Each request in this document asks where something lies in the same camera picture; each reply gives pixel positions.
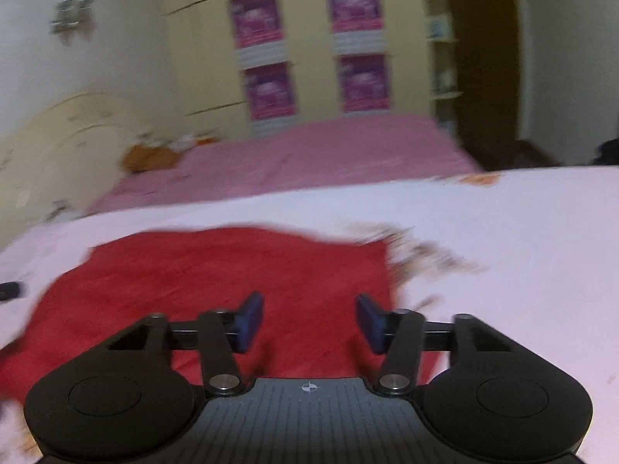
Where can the floral white bed sheet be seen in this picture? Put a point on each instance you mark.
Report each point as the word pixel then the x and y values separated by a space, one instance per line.
pixel 543 245

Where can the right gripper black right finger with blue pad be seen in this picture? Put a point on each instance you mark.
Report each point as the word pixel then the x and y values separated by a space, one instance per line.
pixel 474 388

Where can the lower right purple poster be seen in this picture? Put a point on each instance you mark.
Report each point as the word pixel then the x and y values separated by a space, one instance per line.
pixel 364 82

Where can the silver wall lamp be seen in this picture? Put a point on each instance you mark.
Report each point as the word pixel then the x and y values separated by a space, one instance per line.
pixel 70 16

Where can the brown wooden door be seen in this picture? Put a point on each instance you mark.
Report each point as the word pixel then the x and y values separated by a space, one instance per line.
pixel 488 74

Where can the upper right purple poster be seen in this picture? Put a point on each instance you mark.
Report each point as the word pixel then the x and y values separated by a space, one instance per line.
pixel 355 15

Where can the pink checkered bed sheet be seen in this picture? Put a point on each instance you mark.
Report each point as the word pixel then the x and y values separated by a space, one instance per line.
pixel 338 152

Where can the cream yellow wardrobe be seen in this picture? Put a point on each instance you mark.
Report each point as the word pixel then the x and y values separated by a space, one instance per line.
pixel 209 67

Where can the lower left purple poster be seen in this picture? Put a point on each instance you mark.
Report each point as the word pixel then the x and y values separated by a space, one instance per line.
pixel 270 91

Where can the upper left purple poster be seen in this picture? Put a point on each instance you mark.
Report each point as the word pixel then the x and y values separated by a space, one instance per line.
pixel 255 22

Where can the cream open corner shelf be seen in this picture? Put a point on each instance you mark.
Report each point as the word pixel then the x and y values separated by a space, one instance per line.
pixel 441 40

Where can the cream round headboard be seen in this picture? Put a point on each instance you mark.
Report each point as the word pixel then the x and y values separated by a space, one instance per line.
pixel 66 157

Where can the red down jacket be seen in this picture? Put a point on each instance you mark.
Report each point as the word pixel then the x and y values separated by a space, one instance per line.
pixel 309 288

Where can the dark wooden chair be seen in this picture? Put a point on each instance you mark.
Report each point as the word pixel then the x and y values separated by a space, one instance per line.
pixel 607 153

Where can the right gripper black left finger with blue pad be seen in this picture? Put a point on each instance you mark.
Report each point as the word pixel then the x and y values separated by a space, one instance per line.
pixel 141 389

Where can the purple poster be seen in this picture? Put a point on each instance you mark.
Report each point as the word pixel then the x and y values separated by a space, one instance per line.
pixel 270 91
pixel 255 22
pixel 364 82
pixel 355 15

